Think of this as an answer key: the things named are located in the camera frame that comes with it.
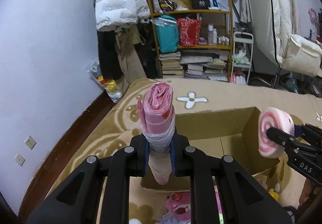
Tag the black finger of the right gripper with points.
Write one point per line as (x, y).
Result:
(282, 138)

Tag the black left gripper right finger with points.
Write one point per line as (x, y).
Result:
(222, 186)

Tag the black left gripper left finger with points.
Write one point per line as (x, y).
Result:
(97, 191)

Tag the pink swirl lollipop plush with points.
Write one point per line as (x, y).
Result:
(275, 127)

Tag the pink plastic bag bundle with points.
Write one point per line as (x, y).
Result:
(157, 121)

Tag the purple haired doll plush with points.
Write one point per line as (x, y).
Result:
(171, 218)

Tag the open cardboard box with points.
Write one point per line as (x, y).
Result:
(230, 132)

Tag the pink strawberry bear plush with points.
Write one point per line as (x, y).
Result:
(179, 204)

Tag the beige patterned fleece rug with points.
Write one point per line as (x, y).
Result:
(299, 196)

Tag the white metal trolley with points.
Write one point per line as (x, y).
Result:
(242, 56)

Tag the stack of books right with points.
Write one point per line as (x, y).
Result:
(205, 64)

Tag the stack of books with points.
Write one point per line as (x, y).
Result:
(170, 65)
(205, 64)

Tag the plastic bag of toys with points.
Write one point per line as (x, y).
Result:
(108, 84)

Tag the white bottles on shelf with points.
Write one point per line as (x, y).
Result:
(214, 39)

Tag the stack of books left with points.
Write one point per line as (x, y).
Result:
(170, 65)

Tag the black hanging garment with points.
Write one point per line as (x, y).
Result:
(108, 57)

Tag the yellow wooden shelf unit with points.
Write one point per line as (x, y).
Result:
(222, 21)

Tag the red patterned gift bag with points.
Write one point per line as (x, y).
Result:
(189, 31)

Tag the teal bag on shelf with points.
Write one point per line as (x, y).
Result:
(167, 32)

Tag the black box with white text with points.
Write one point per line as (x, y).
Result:
(200, 4)

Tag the lower wall socket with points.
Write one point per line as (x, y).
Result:
(19, 159)

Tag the wall socket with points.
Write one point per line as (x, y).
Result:
(30, 142)
(19, 159)

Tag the upper wall socket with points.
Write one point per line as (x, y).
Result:
(30, 142)

